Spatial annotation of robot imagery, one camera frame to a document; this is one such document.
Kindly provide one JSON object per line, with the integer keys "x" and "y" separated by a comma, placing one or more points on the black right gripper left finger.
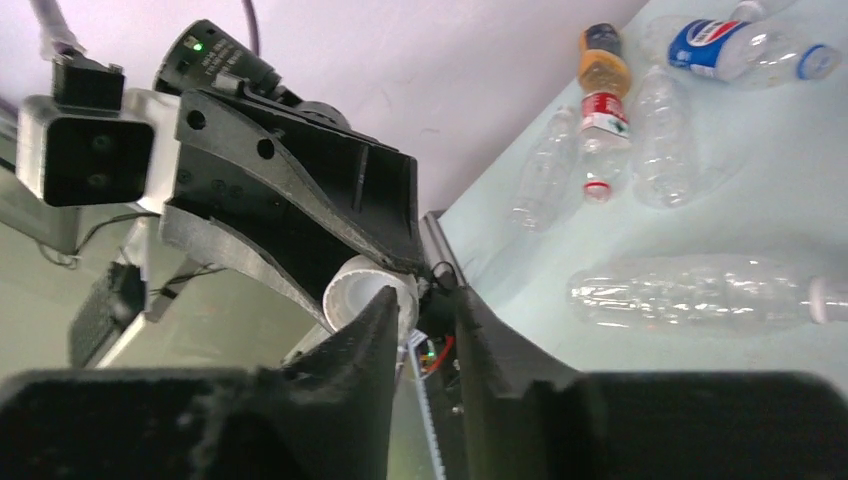
{"x": 325, "y": 415}

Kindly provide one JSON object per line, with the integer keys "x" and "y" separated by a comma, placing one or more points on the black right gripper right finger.
{"x": 527, "y": 415}

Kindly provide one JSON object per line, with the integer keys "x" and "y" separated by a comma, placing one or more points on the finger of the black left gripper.
{"x": 213, "y": 241}
{"x": 302, "y": 193}

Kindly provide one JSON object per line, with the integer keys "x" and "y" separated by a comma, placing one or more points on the white bottle cap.
{"x": 354, "y": 285}

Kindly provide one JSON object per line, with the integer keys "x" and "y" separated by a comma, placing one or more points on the clear ribbed plastic bottle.
{"x": 718, "y": 295}

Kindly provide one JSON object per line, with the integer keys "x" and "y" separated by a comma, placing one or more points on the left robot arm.
{"x": 204, "y": 57}

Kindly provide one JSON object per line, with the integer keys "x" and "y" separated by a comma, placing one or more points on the small clear plastic bottle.
{"x": 540, "y": 195}

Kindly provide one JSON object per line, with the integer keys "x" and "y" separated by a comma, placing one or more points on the orange bottle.
{"x": 602, "y": 67}

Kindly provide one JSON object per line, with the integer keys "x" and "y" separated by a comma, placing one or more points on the clear bottle with blue label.
{"x": 751, "y": 55}

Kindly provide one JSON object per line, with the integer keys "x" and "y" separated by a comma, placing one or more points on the clear bottle with red ring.
{"x": 603, "y": 144}

